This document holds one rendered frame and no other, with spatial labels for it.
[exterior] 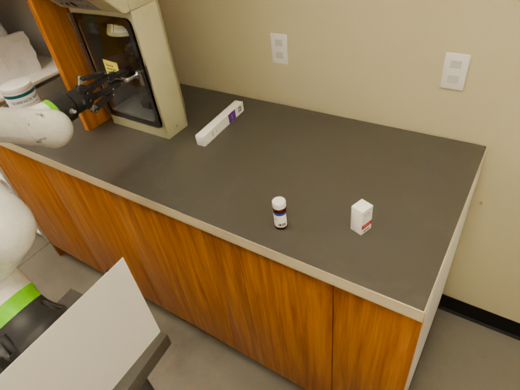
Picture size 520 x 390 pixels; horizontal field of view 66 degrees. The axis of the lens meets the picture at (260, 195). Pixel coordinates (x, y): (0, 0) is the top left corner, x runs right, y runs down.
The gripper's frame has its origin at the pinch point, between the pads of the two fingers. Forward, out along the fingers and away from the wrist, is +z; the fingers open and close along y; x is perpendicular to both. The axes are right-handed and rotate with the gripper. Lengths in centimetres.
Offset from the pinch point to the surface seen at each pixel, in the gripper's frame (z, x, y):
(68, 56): 1.0, 26.0, 5.0
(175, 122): 10.4, -10.3, -21.4
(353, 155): 24, -77, -28
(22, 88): -5, 61, -10
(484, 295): 48, -128, -104
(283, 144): 20, -52, -27
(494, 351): 36, -138, -124
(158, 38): 13.3, -11.2, 9.8
